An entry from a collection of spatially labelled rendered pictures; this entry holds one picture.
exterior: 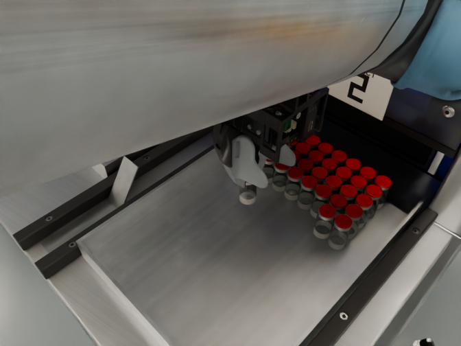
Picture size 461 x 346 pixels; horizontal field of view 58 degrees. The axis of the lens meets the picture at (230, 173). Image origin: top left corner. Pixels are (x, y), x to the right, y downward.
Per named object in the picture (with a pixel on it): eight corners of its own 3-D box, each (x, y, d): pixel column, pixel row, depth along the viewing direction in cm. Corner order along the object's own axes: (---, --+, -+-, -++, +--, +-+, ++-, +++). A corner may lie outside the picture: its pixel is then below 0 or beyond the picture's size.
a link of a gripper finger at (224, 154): (221, 174, 45) (225, 106, 39) (211, 167, 46) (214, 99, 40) (250, 156, 48) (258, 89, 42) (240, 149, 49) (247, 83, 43)
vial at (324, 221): (320, 222, 54) (325, 200, 51) (333, 232, 53) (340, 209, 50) (309, 232, 53) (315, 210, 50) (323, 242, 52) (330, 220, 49)
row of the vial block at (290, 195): (255, 163, 62) (256, 139, 59) (359, 232, 53) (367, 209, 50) (245, 170, 61) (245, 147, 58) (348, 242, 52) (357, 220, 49)
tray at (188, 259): (266, 129, 68) (267, 112, 65) (414, 219, 55) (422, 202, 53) (83, 257, 51) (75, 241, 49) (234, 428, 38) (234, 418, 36)
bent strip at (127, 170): (132, 185, 59) (125, 155, 55) (145, 196, 58) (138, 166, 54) (40, 244, 52) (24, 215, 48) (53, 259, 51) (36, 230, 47)
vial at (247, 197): (247, 189, 56) (247, 167, 53) (259, 198, 55) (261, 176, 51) (235, 198, 55) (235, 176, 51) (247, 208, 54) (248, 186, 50)
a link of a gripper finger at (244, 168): (254, 220, 47) (264, 158, 41) (218, 191, 50) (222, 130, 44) (272, 206, 49) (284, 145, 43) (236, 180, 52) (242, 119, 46)
